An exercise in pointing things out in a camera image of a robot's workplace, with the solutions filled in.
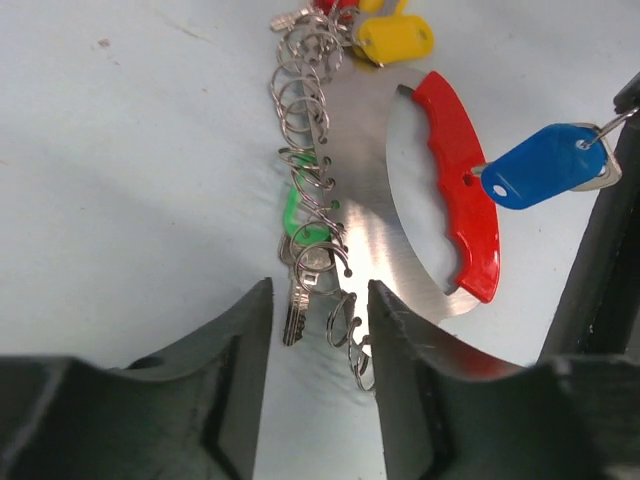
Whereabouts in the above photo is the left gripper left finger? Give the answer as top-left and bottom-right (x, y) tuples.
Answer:
(1, 279), (273, 479)

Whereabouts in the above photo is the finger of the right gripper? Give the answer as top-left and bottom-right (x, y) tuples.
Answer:
(537, 72), (640, 369)

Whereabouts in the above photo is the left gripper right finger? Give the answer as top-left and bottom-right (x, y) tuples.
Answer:
(368, 281), (639, 479)

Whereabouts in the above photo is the blue tag key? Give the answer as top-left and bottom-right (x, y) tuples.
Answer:
(471, 106), (639, 210)

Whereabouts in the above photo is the metal keyring holder red handle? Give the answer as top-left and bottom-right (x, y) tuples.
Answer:
(269, 9), (503, 394)

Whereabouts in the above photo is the green key tag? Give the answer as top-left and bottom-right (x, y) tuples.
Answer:
(278, 147), (332, 246)

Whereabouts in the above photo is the yellow key tag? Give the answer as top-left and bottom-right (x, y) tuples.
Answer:
(351, 0), (435, 67)

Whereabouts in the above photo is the silver key with red tag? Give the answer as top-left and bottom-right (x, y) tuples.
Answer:
(270, 7), (314, 32)

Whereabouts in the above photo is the red key tag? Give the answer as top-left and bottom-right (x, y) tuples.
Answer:
(311, 0), (359, 15)

